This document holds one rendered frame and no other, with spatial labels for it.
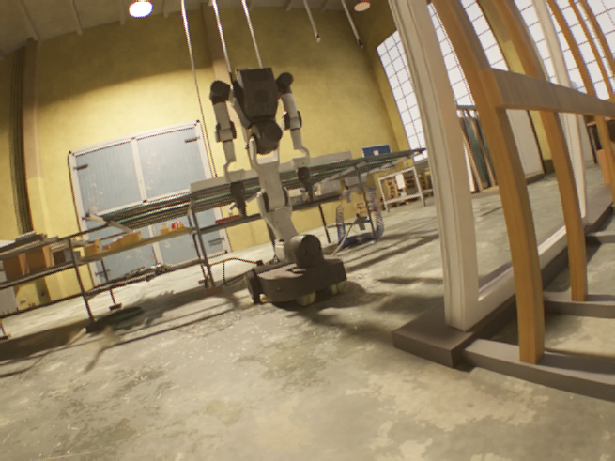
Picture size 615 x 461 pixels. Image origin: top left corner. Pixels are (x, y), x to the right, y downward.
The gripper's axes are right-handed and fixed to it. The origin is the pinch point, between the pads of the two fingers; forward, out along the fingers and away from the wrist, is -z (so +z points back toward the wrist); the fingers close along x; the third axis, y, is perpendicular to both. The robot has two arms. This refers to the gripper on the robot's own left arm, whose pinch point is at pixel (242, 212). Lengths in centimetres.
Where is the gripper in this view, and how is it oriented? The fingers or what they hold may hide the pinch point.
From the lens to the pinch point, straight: 196.1
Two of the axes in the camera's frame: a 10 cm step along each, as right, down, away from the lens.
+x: -4.0, -1.4, 9.1
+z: -1.8, -9.6, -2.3
